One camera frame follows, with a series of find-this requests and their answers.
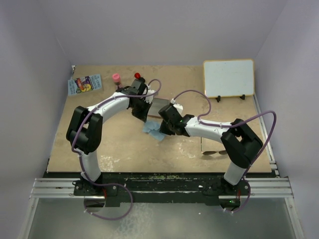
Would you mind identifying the pink glasses case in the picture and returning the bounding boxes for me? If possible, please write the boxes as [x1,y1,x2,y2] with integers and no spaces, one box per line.
[147,98,181,121]

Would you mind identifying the blue cleaning cloth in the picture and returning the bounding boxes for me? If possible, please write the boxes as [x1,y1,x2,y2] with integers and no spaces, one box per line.
[143,121,165,141]

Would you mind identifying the gold aviator sunglasses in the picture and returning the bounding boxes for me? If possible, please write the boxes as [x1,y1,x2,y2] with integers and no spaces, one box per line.
[200,137,227,155]

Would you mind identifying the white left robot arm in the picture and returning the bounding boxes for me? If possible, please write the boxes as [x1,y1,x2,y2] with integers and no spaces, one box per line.
[66,77,156,195]

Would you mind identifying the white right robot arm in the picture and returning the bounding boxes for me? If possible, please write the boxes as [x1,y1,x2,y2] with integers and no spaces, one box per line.
[159,104,263,195]

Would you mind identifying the red and black bottle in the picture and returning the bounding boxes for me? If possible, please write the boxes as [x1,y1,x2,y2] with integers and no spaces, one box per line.
[134,72,146,83]

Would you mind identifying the blue illustrated booklet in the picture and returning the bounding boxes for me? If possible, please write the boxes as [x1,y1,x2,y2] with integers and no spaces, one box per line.
[67,74,103,96]

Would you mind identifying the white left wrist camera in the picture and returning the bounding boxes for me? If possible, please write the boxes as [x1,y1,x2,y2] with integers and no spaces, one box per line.
[143,85,158,104]

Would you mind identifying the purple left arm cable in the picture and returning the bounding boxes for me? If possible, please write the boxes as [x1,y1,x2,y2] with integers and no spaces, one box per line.
[71,79,161,221]

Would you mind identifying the small whiteboard wooden frame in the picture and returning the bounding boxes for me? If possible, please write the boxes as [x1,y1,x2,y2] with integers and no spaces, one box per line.
[203,59,255,98]

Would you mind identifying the aluminium frame rail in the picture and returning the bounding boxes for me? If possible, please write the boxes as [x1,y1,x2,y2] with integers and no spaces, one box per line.
[30,178,78,199]

